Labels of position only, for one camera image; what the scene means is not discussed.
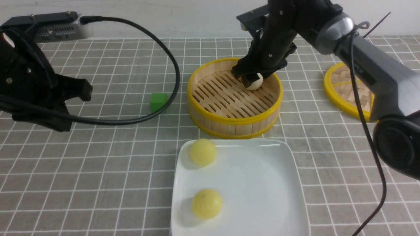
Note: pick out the pale yellow steamed bun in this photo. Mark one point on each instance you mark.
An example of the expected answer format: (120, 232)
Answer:
(203, 152)

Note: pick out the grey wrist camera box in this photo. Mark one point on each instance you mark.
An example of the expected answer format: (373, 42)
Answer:
(51, 27)

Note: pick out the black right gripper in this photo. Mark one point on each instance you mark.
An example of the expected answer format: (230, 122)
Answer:
(274, 26)

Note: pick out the white steamed bun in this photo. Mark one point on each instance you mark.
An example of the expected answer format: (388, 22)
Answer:
(254, 82)

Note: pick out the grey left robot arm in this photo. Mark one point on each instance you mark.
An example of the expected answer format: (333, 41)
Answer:
(20, 112)

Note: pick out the white square plate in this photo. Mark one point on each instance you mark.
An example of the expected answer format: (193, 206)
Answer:
(259, 185)

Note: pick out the bamboo steamer lid yellow rim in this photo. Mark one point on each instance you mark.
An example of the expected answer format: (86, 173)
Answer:
(338, 89)

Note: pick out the green cube block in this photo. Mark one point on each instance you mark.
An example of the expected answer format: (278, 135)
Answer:
(157, 100)

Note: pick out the bamboo steamer basket yellow rim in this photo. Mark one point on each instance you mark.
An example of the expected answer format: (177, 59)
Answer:
(221, 106)

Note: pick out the grey checkered tablecloth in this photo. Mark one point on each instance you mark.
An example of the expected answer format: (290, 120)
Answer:
(118, 181)

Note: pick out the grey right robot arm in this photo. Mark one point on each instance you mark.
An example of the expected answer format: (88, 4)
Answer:
(329, 30)

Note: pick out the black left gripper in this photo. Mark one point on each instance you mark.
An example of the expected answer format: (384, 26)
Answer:
(27, 75)

